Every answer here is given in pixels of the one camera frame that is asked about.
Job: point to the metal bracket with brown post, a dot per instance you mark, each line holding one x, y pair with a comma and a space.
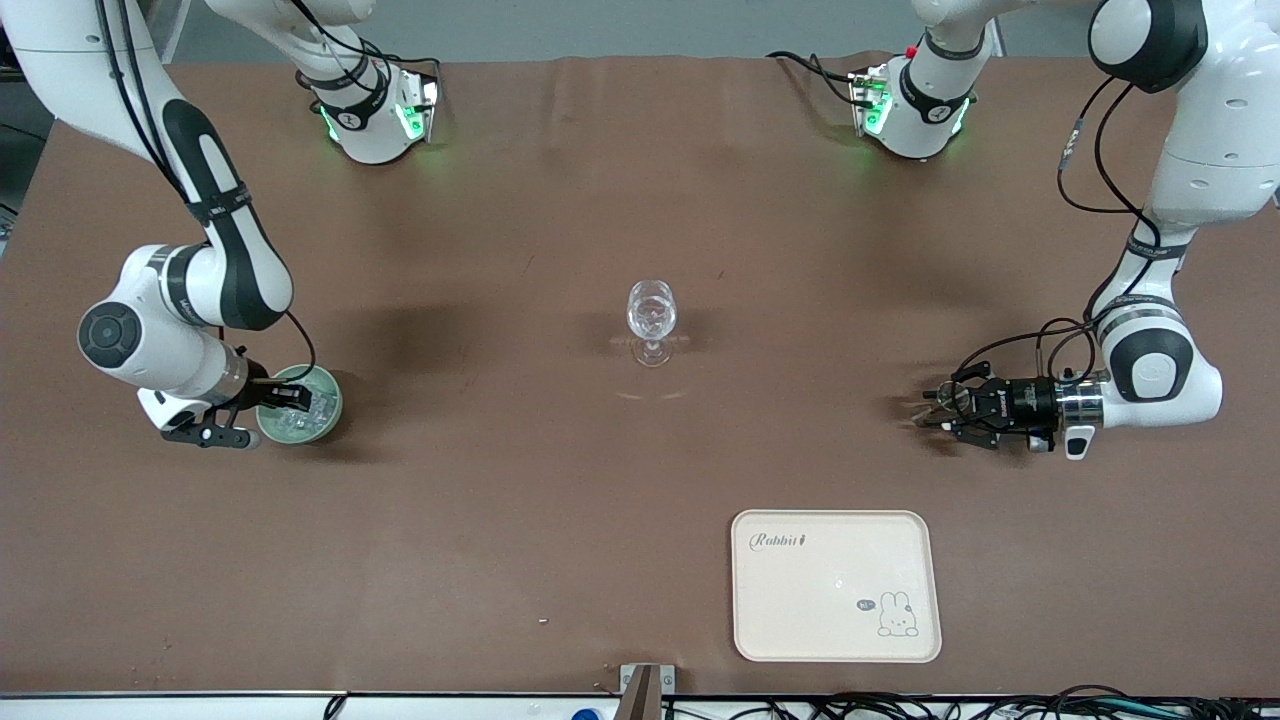
645, 695

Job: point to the green ceramic bowl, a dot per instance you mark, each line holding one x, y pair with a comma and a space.
322, 427

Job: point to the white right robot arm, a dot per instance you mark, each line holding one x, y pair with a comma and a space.
230, 250

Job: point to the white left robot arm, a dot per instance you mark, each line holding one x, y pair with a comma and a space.
1200, 180

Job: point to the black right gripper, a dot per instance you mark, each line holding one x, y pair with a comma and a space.
259, 393

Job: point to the white table edge rail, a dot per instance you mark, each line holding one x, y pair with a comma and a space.
200, 708

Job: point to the pile of clear ice cubes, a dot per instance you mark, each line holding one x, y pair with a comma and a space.
305, 422

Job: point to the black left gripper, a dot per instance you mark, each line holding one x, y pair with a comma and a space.
1022, 399

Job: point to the clear wine glass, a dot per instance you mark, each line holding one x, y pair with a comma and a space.
651, 310

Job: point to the cream rabbit print tray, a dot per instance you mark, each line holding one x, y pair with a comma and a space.
830, 590

